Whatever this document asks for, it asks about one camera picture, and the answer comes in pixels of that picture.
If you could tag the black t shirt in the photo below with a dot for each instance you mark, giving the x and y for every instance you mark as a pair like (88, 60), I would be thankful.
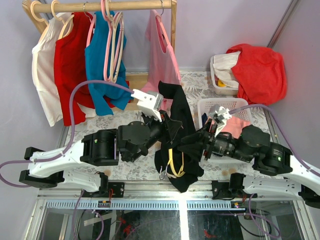
(179, 111)

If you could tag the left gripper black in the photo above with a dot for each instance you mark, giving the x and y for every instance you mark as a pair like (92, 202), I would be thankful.
(169, 127)

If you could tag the salmon pink folded shirt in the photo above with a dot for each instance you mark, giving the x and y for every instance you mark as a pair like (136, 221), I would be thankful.
(234, 126)

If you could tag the red orange cloth on basket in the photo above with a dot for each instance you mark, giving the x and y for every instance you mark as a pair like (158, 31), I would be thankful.
(260, 72)

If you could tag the blue t shirt on hanger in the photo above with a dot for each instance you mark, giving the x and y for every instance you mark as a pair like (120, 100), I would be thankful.
(102, 95)

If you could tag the white cloth in back basket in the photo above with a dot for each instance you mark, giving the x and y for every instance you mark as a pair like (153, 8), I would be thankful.
(223, 64)

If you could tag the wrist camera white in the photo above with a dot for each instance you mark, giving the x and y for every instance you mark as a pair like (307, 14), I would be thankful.
(149, 103)
(220, 115)

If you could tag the white t shirt on hanger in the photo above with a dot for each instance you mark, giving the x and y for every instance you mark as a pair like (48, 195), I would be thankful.
(42, 69)

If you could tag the peach hanger far left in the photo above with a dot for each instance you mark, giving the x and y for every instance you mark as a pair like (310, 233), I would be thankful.
(36, 15)

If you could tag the yellow item in back basket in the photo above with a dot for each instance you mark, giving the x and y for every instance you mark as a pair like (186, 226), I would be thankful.
(220, 84)

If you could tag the pink empty hanger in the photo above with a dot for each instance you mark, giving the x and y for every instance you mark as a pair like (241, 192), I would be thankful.
(108, 68)

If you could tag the navy blue folded shirt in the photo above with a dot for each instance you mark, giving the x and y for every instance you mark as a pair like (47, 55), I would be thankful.
(204, 119)

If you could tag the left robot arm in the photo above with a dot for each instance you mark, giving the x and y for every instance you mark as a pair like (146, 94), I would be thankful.
(106, 147)

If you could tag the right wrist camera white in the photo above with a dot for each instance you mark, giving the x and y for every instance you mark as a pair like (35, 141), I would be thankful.
(220, 115)

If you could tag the white laundry basket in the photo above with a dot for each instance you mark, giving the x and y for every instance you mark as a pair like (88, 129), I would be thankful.
(224, 91)
(204, 105)

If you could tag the white laundry basket back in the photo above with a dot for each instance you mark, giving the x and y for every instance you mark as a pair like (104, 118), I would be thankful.
(224, 91)

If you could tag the aluminium rail frame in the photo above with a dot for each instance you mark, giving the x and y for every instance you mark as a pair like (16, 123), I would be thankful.
(140, 195)

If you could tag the beige empty hanger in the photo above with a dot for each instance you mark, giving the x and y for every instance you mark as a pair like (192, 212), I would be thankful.
(117, 42)

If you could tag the white laundry basket front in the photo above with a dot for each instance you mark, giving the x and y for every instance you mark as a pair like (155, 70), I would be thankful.
(204, 105)

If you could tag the pink t shirt on hanger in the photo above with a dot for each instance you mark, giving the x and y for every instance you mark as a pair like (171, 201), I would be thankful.
(163, 66)

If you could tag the red t shirt on hanger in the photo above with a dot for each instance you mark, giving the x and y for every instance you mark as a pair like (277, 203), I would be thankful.
(70, 69)

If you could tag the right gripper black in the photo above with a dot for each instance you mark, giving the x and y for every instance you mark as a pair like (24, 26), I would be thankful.
(195, 142)

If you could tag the floral table mat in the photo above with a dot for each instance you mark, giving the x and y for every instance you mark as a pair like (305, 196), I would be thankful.
(197, 85)

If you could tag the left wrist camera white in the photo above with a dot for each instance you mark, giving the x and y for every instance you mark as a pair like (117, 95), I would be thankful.
(149, 103)

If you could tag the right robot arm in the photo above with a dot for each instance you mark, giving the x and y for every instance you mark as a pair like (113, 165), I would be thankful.
(299, 180)

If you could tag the yellow hanger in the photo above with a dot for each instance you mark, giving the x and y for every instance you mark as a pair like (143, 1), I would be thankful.
(170, 163)

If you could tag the wooden clothes rack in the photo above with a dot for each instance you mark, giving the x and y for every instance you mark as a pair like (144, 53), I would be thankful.
(113, 6)

